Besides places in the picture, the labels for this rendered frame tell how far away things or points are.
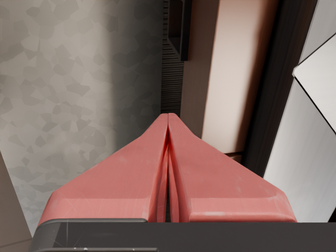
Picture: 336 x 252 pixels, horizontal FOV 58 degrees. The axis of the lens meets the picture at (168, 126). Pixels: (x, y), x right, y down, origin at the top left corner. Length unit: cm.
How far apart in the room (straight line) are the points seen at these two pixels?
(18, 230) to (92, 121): 131
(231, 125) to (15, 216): 141
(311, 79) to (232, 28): 6
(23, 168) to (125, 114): 15
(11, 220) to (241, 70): 147
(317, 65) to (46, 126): 30
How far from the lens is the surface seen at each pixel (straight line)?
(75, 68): 35
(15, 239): 172
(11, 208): 155
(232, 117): 24
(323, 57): 21
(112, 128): 40
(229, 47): 21
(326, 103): 23
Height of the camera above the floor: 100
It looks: 52 degrees down
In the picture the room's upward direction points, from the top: 158 degrees clockwise
